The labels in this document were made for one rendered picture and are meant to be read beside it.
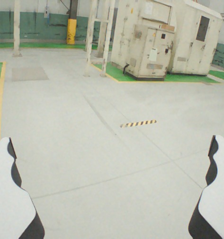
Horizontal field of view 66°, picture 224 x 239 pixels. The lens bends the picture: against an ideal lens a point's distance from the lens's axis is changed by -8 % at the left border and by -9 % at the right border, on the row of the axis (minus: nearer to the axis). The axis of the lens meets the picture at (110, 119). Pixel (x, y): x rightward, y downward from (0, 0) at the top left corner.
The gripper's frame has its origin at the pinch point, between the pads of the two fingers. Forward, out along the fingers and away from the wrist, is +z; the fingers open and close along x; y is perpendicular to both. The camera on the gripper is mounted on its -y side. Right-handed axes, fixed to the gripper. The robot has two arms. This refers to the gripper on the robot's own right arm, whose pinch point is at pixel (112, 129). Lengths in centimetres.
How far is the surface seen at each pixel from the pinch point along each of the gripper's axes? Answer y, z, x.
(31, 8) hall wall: -100, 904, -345
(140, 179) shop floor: 111, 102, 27
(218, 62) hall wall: 159, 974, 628
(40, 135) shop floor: 98, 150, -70
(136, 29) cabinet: 2, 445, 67
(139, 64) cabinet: 78, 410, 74
